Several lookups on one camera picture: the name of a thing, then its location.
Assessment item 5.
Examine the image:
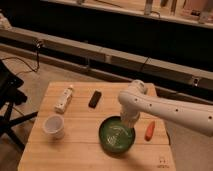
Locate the wooden table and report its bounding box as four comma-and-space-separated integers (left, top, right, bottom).
18, 82, 176, 171

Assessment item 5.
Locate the green ceramic bowl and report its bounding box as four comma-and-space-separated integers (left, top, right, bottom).
98, 116, 135, 154

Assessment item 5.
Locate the black rectangular block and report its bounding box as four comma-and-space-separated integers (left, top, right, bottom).
88, 91, 102, 108

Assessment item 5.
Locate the white bottle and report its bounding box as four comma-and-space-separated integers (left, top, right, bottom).
54, 85, 74, 114

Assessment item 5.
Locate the black chair base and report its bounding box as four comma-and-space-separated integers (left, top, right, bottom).
0, 60, 37, 150

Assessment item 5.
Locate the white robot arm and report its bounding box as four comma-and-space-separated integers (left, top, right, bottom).
118, 80, 213, 137

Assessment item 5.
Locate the white plastic cup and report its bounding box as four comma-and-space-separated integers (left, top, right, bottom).
43, 114, 64, 139

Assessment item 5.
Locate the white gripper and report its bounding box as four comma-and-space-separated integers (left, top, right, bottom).
121, 112, 140, 128

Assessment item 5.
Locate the orange carrot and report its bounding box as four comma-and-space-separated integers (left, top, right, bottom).
145, 121, 155, 141

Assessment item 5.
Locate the black cable on floor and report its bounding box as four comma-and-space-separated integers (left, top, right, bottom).
0, 39, 44, 76

